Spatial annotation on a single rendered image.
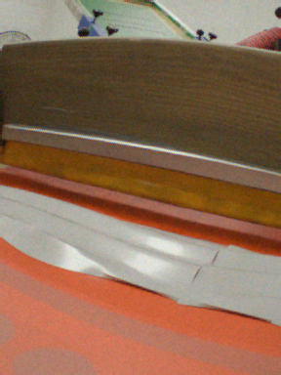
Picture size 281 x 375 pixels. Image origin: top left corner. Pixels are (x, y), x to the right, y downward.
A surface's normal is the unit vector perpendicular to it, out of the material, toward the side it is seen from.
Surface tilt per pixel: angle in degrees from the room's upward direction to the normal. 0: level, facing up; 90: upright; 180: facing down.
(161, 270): 32
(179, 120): 89
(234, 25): 90
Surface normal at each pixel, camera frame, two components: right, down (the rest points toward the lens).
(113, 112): -0.47, 0.14
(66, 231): -0.23, -0.75
